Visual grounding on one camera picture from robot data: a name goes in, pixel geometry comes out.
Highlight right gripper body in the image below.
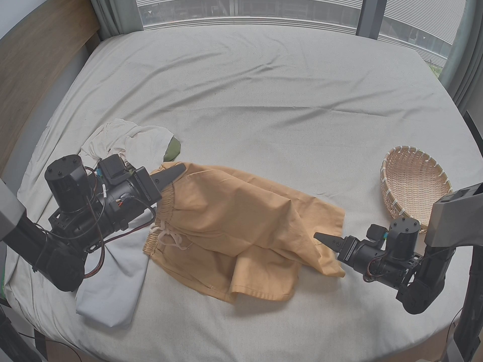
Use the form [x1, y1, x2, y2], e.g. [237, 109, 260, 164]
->
[336, 235, 387, 274]

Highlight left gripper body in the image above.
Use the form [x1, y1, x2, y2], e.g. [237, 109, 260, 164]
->
[95, 167, 163, 237]

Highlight tan shorts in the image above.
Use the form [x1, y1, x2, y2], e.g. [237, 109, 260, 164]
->
[143, 161, 346, 304]

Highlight white garment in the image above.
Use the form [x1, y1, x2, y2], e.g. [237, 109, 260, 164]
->
[80, 118, 175, 172]

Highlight green garment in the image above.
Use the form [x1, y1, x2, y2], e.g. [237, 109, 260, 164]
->
[163, 136, 182, 162]

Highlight pale blue garment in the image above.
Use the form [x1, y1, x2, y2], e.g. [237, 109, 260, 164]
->
[75, 225, 149, 329]

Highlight round woven basket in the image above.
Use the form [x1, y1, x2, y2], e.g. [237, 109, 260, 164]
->
[380, 146, 453, 233]

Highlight bed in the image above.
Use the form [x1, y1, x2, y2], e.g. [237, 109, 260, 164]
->
[0, 0, 477, 362]

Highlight grey-green curtain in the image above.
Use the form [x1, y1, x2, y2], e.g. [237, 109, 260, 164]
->
[70, 0, 146, 48]
[439, 0, 483, 116]

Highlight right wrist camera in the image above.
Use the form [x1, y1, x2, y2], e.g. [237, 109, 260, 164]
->
[367, 224, 389, 245]

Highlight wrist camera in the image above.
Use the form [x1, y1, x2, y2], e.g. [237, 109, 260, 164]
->
[367, 224, 389, 245]
[97, 155, 131, 186]

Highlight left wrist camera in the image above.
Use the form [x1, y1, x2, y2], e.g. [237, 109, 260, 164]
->
[97, 155, 131, 186]

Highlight black cable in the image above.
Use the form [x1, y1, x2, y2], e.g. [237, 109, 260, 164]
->
[84, 198, 157, 279]

